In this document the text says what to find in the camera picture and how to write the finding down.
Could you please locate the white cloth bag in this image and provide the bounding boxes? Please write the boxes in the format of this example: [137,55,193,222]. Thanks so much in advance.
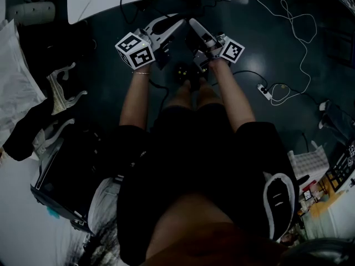
[87,176,121,232]

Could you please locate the black garment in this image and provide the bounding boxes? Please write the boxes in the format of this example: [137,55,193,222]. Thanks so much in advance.
[2,97,55,162]

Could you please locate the white plastic tray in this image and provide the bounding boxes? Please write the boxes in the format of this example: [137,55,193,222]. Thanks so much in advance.
[287,145,331,181]

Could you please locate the person's right black slipper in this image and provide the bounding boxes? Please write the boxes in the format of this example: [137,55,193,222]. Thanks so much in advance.
[191,65,209,90]

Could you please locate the hand-held gripper cable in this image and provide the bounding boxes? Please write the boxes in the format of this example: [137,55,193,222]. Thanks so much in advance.
[212,70,268,90]
[148,78,170,129]

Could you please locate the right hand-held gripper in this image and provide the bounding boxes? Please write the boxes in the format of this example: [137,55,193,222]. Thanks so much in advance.
[185,17,246,73]

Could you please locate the person's left black slipper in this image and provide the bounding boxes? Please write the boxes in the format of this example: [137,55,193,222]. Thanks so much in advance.
[173,62,192,85]

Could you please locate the person's left leg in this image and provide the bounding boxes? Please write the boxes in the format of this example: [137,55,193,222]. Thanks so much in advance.
[166,79,195,110]

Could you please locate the left hand-held gripper cable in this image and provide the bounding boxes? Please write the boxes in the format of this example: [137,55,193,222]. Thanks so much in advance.
[148,78,170,129]

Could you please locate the person's chest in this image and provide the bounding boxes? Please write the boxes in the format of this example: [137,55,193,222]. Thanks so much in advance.
[145,192,289,266]

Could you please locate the person's right forearm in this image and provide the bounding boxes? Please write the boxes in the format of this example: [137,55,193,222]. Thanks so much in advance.
[207,58,256,132]

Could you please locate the right hand-held gripper cable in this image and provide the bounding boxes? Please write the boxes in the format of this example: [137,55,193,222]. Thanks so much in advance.
[212,70,268,90]

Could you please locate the white dotted cylinder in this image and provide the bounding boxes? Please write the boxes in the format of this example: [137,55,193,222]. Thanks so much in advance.
[7,1,56,26]

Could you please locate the person's black slipper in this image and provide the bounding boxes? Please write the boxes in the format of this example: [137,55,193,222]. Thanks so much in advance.
[191,65,209,90]
[173,62,192,85]

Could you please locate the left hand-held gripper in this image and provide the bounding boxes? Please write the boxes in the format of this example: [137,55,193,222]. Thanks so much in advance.
[115,13,187,70]

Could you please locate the blue chair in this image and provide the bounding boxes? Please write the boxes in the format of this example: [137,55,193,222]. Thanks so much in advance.
[323,28,355,69]

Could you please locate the person's right leg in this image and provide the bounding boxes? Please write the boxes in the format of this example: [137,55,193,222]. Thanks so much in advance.
[195,78,224,109]

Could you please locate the long white cable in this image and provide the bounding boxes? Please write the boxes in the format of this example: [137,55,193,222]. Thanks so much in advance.
[249,0,318,106]

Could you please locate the white bedding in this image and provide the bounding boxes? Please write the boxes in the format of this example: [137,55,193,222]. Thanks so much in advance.
[0,18,47,149]

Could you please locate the white ornate furniture leg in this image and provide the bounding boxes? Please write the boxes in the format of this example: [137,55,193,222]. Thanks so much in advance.
[33,117,76,156]
[45,62,89,116]

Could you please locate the person's left forearm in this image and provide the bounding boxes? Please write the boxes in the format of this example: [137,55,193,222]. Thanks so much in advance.
[119,65,152,130]

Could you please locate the black grid rack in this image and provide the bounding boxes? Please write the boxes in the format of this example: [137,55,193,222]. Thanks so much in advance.
[326,154,355,193]

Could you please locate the person's black clothing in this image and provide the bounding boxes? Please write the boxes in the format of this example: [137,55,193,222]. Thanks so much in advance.
[110,104,299,265]

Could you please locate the person's leg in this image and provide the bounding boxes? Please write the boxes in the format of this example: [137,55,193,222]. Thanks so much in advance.
[166,79,195,110]
[195,78,224,109]

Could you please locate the large black case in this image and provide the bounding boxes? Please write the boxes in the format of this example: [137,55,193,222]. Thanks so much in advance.
[29,126,123,234]

